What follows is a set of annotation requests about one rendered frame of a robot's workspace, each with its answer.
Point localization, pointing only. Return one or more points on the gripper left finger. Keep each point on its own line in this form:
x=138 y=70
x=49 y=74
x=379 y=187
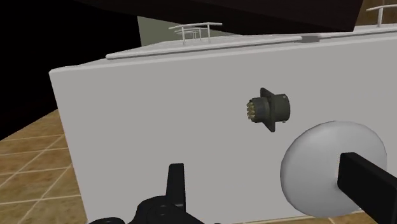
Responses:
x=176 y=183

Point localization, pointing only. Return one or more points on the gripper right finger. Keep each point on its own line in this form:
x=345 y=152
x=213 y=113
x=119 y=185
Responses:
x=369 y=186

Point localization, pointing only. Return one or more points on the pale grey rounded dome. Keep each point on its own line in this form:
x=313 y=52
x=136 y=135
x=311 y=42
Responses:
x=313 y=161

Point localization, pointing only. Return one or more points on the white chest of drawers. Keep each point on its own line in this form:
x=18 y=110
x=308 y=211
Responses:
x=161 y=118

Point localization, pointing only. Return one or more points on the dark green round connector plug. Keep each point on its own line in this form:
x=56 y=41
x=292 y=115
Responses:
x=269 y=109

